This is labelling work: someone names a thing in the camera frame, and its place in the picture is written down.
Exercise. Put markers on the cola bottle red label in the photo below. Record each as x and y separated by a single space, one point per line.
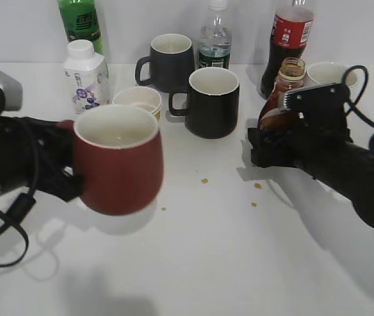
289 35

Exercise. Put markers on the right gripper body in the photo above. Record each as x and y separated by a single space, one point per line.
320 140

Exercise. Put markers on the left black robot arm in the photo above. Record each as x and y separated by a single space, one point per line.
35 153

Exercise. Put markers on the dark red ceramic mug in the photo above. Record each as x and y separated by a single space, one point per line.
118 151

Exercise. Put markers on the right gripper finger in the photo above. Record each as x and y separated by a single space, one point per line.
270 148
304 99

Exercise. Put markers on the white yogurt drink bottle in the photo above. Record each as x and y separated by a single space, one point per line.
87 76

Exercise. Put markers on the black mug front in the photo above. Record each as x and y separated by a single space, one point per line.
212 102

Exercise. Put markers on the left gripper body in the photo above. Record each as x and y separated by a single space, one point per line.
22 156

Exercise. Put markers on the brown Nescafe coffee bottle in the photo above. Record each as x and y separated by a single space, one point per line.
290 76

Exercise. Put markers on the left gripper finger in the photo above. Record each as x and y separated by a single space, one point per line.
58 182
48 131

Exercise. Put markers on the white ceramic mug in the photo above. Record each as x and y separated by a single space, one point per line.
322 73

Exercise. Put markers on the clear water bottle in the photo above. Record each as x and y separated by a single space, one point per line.
214 44

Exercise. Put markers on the green soda bottle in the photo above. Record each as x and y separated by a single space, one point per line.
80 22

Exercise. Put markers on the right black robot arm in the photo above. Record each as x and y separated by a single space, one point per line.
356 185

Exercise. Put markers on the yellow paper cup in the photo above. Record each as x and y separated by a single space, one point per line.
142 97

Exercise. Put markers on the dark grey mug rear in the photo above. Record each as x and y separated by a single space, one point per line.
169 64

